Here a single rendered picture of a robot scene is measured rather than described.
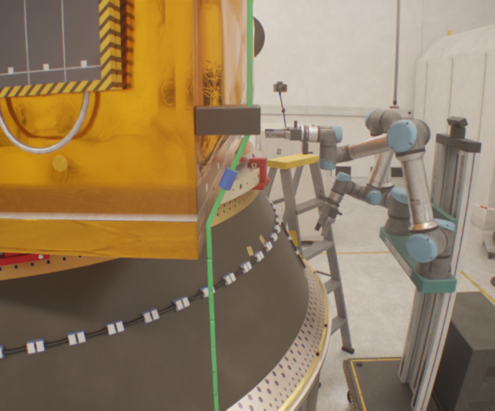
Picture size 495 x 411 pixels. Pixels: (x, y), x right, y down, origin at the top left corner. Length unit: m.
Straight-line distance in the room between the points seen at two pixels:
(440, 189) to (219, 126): 1.68
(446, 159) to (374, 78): 7.19
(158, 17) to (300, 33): 8.41
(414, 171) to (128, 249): 1.18
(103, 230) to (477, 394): 2.05
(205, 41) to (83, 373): 0.66
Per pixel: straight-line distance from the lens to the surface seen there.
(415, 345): 2.38
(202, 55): 0.43
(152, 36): 0.42
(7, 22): 0.44
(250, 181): 1.11
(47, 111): 0.46
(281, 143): 4.68
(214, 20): 0.45
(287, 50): 8.72
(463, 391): 2.20
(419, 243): 1.49
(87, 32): 0.40
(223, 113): 0.41
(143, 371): 0.86
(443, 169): 1.99
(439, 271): 1.67
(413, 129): 1.45
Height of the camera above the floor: 1.94
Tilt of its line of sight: 16 degrees down
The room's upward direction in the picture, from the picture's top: straight up
